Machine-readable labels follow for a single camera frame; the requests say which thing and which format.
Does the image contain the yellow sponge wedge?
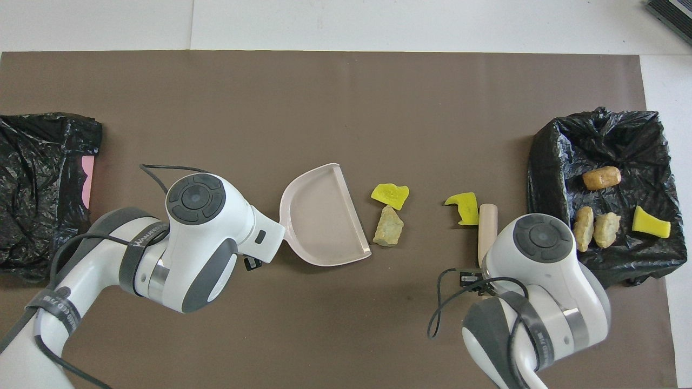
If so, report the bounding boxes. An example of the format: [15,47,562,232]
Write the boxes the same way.
[371,184,410,211]

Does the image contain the black ribbed device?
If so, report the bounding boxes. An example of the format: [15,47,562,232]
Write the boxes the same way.
[645,0,692,46]

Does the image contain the beige brush black bristles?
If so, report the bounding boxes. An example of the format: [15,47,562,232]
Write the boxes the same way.
[477,203,498,268]

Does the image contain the brown bread roll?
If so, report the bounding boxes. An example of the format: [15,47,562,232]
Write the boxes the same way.
[582,166,622,191]

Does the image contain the brown paper mat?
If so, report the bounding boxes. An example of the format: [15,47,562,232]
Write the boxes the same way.
[0,50,679,389]

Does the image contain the black trash bag bin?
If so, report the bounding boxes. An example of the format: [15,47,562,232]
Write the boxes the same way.
[527,106,688,290]

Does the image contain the beige plastic dustpan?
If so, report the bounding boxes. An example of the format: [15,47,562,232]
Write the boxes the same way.
[280,163,372,266]

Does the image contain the beige dumpling shaped chunk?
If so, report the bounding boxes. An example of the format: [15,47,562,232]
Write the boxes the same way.
[593,212,622,249]

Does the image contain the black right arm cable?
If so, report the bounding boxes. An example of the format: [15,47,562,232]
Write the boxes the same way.
[427,267,541,389]

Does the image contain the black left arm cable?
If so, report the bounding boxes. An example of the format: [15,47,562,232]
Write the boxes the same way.
[0,164,211,389]

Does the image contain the black trash bag over pink bin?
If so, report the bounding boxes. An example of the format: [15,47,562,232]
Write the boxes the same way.
[0,112,103,283]

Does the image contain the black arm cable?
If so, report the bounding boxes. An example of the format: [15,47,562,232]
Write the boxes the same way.
[427,267,541,389]
[0,164,211,389]

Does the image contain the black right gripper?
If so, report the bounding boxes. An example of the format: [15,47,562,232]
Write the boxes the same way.
[458,267,495,295]

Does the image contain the pink bin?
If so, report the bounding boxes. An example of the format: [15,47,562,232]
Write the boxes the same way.
[81,156,99,209]

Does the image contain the striped croissant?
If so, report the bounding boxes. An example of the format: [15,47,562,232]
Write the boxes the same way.
[573,206,595,253]

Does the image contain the notched yellow sponge piece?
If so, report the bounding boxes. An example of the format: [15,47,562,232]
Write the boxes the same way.
[444,192,481,226]

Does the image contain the flared yellow sponge piece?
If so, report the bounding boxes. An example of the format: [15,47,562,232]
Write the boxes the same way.
[631,205,671,239]

